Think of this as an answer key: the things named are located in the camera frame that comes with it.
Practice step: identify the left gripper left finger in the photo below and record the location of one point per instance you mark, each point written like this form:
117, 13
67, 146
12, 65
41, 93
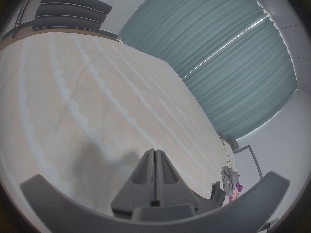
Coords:
136, 190

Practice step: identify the white printed pillow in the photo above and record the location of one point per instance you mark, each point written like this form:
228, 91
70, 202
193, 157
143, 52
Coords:
229, 154

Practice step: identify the grey garment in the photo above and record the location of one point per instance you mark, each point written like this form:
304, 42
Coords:
230, 178

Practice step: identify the bed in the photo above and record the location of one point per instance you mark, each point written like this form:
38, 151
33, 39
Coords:
73, 93

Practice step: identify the grey bedside table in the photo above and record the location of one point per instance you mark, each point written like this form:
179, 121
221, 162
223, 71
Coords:
233, 141

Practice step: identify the blue-green curtain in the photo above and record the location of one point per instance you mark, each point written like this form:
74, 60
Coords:
194, 20
250, 81

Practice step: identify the dark grey small table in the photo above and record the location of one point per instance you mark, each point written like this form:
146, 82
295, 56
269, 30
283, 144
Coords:
20, 16

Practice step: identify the black T-shirt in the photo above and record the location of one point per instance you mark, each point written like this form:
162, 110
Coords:
218, 195

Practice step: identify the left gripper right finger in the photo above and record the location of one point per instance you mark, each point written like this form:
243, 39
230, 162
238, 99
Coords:
172, 190

